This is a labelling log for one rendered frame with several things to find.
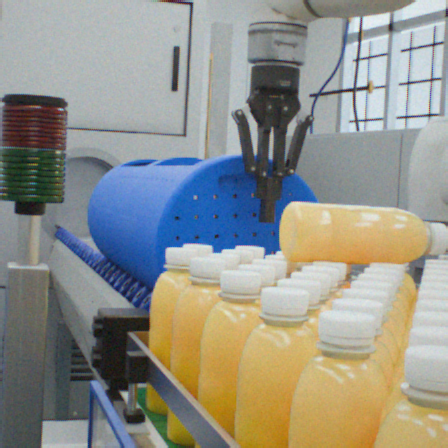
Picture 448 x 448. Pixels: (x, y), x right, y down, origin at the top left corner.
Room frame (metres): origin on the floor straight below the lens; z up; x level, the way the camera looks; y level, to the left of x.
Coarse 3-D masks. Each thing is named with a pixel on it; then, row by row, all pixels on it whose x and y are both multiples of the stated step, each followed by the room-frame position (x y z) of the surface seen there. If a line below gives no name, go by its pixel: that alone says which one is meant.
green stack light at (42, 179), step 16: (0, 160) 0.80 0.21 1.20; (16, 160) 0.79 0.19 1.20; (32, 160) 0.79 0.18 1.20; (48, 160) 0.80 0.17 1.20; (64, 160) 0.82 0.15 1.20; (0, 176) 0.80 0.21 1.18; (16, 176) 0.79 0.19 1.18; (32, 176) 0.79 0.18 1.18; (48, 176) 0.80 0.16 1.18; (64, 176) 0.82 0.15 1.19; (0, 192) 0.80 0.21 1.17; (16, 192) 0.79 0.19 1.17; (32, 192) 0.79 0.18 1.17; (48, 192) 0.80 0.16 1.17; (64, 192) 0.83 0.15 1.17
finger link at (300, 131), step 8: (312, 120) 1.33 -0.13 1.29; (296, 128) 1.34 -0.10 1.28; (304, 128) 1.32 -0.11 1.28; (296, 136) 1.33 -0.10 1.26; (304, 136) 1.32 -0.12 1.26; (296, 144) 1.32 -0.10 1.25; (288, 152) 1.34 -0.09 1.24; (296, 152) 1.32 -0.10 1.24; (288, 160) 1.34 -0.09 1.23; (296, 160) 1.32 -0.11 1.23; (288, 168) 1.32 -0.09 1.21
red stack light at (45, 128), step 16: (0, 112) 0.81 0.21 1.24; (16, 112) 0.79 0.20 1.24; (32, 112) 0.79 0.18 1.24; (48, 112) 0.80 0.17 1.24; (64, 112) 0.81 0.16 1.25; (0, 128) 0.81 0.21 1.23; (16, 128) 0.79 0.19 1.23; (32, 128) 0.79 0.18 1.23; (48, 128) 0.80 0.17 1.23; (64, 128) 0.82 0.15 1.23; (0, 144) 0.80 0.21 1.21; (16, 144) 0.79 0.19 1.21; (32, 144) 0.79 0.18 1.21; (48, 144) 0.80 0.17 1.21; (64, 144) 0.82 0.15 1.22
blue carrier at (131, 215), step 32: (160, 160) 1.79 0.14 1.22; (192, 160) 1.75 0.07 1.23; (224, 160) 1.34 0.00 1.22; (96, 192) 2.08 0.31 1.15; (128, 192) 1.68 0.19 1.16; (160, 192) 1.41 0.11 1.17; (192, 192) 1.33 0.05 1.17; (224, 192) 1.34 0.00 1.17; (288, 192) 1.37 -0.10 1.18; (96, 224) 1.99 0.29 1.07; (128, 224) 1.57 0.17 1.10; (160, 224) 1.32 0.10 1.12; (192, 224) 1.33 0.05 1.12; (224, 224) 1.34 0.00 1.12; (256, 224) 1.36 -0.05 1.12; (128, 256) 1.60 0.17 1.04; (160, 256) 1.32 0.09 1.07
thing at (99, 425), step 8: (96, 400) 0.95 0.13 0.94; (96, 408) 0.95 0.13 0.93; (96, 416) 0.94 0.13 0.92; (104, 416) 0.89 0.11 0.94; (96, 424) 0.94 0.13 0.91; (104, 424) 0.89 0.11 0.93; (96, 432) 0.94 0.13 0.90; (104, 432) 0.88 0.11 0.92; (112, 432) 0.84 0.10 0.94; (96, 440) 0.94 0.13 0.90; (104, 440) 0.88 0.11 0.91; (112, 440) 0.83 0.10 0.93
